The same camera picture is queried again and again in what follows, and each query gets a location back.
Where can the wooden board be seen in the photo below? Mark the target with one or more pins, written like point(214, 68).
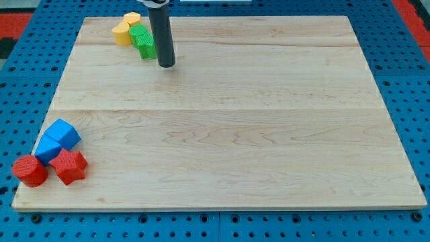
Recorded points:
point(258, 113)

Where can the green star block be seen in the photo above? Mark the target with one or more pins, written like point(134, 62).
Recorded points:
point(146, 46)

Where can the green cylinder block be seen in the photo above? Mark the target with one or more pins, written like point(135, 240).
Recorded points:
point(136, 31)

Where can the yellow heart block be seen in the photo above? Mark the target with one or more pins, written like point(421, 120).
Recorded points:
point(121, 34)

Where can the yellow hexagon block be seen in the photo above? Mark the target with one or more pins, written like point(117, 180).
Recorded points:
point(132, 18)

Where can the red star block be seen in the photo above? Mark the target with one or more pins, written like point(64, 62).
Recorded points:
point(69, 166)

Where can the blue cube block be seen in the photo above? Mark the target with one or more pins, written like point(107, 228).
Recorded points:
point(63, 133)

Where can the blue triangle block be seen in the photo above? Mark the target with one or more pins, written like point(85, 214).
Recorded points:
point(47, 150)

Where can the red cylinder block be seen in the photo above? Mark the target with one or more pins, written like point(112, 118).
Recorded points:
point(30, 171)

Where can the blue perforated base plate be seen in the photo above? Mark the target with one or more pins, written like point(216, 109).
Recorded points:
point(37, 38)

